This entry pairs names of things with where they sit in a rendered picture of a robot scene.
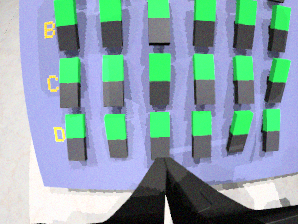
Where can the blue switch panel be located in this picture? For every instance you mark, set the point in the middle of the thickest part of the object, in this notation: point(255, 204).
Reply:
point(110, 85)

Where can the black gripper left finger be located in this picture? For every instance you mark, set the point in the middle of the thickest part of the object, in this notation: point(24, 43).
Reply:
point(147, 203)

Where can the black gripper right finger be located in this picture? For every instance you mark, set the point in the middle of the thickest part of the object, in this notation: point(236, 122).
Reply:
point(192, 201)

